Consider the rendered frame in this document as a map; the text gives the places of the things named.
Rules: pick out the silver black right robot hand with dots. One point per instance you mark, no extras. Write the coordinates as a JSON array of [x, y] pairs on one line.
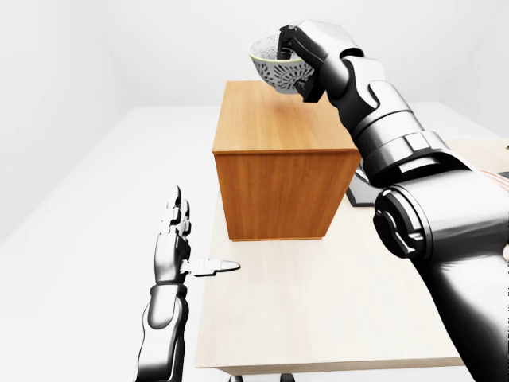
[[326, 40]]

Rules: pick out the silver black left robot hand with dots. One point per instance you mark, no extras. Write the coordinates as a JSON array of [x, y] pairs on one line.
[[171, 258]]

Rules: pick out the patterned grey white bowl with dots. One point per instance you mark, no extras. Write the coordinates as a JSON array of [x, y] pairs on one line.
[[278, 73]]

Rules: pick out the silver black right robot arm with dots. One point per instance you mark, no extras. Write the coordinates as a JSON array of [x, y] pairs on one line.
[[437, 238]]

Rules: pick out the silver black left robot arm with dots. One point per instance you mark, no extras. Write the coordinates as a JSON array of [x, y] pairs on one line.
[[161, 330]]

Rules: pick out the wooden cabinet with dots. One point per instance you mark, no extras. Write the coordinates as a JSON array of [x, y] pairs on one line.
[[278, 167]]

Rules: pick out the small dark shape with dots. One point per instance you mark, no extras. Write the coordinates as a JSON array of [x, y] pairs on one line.
[[235, 379], [286, 378]]

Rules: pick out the flat dark stove plate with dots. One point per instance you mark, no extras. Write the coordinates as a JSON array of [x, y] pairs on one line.
[[360, 195]]

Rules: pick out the plate with red rings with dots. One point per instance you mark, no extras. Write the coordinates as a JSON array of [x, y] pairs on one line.
[[491, 178]]

